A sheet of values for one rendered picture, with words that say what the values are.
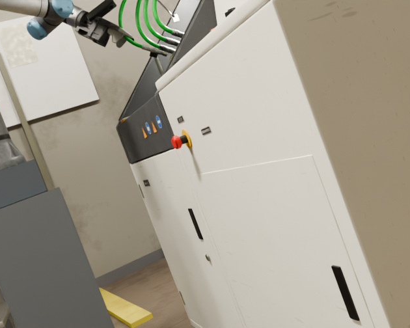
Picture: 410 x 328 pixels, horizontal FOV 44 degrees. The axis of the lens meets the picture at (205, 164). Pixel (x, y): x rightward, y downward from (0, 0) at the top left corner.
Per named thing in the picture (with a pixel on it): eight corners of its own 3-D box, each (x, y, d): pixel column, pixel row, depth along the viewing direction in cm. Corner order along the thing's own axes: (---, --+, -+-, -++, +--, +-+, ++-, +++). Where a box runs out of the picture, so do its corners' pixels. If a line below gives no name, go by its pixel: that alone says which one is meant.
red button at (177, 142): (174, 153, 137) (167, 135, 136) (187, 148, 138) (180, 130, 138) (179, 151, 132) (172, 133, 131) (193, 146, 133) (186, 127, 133)
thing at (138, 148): (131, 163, 207) (117, 125, 206) (141, 159, 208) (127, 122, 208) (174, 147, 149) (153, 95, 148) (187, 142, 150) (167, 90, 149)
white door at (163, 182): (189, 319, 212) (129, 164, 208) (193, 317, 212) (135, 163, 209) (256, 366, 151) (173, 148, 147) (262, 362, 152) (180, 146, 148)
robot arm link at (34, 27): (32, 15, 175) (53, -1, 182) (21, 28, 184) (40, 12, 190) (49, 33, 178) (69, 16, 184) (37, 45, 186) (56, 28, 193)
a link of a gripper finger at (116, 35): (126, 49, 184) (105, 40, 187) (134, 34, 184) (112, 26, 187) (123, 46, 181) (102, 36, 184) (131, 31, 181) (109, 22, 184)
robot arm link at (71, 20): (81, 10, 194) (72, 1, 186) (91, 15, 193) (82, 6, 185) (71, 28, 194) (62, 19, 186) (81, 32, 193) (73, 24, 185)
